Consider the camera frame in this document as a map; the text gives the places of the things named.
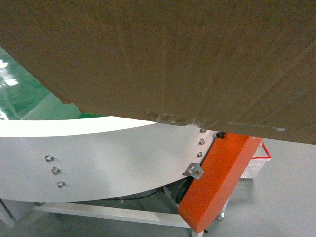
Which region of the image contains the large cardboard box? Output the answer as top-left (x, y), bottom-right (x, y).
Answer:
top-left (0, 0), bottom-right (316, 144)

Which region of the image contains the green round conveyor table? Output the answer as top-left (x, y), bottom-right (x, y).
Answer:
top-left (0, 50), bottom-right (215, 202)

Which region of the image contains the orange motor cover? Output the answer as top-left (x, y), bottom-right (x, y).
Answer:
top-left (178, 133), bottom-right (262, 236)

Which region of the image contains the red wire basket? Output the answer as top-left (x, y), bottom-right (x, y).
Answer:
top-left (241, 141), bottom-right (271, 179)

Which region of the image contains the white conveyor support frame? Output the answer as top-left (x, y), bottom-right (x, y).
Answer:
top-left (0, 199), bottom-right (190, 228)

